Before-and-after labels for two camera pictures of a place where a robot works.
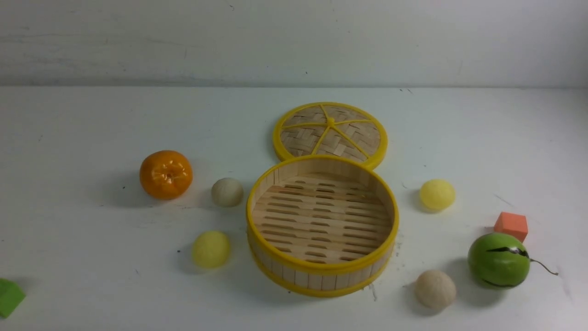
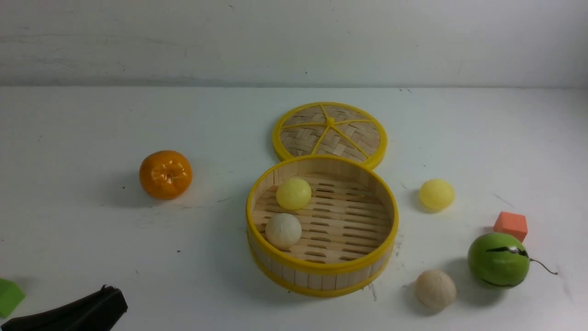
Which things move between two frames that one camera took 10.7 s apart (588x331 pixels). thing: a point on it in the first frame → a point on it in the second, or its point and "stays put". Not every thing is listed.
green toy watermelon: (500, 260) stays put
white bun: (436, 289) stays put
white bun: (227, 192) → (283, 231)
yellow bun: (437, 195) stays put
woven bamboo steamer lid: (318, 128) stays put
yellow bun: (211, 249) → (293, 193)
